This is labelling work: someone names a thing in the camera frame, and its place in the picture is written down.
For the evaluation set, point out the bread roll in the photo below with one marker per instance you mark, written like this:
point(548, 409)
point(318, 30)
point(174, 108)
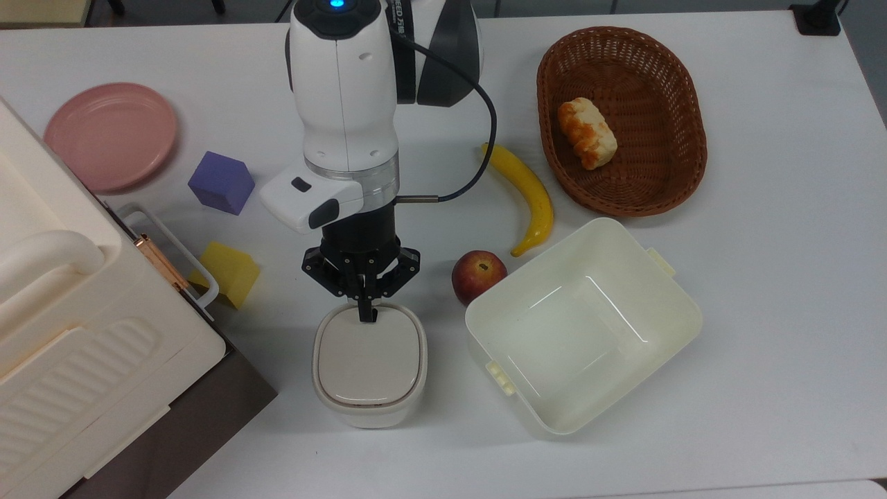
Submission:
point(587, 134)

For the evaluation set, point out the black table clamp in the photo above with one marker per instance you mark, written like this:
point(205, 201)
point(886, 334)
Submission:
point(818, 19)

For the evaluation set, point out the cream open plastic bin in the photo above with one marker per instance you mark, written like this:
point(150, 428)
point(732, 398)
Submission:
point(582, 333)

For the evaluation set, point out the purple foam cube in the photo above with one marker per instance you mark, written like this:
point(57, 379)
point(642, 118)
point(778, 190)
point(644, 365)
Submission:
point(220, 181)

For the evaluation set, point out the yellow banana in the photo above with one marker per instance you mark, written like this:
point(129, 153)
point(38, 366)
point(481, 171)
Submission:
point(530, 190)

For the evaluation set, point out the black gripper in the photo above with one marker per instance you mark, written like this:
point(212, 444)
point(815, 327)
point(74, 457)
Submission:
point(360, 239)

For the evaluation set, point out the small white lidded trash can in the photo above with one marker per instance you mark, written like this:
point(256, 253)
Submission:
point(367, 371)

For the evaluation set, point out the copper latch on storage box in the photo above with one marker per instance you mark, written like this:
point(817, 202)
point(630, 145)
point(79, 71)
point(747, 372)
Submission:
point(159, 262)

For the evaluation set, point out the yellow foam cube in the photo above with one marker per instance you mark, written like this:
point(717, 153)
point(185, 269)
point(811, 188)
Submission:
point(232, 276)

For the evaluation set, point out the pink round plate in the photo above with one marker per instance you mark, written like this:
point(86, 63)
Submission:
point(111, 135)

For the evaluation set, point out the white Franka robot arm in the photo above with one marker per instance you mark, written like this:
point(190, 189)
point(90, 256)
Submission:
point(343, 90)

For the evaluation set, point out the red apple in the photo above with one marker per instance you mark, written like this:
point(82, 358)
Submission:
point(477, 274)

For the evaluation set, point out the light wooden desk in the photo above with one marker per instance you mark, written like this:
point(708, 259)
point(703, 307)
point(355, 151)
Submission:
point(41, 10)

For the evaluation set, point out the brown wicker basket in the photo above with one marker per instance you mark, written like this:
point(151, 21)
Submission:
point(651, 166)

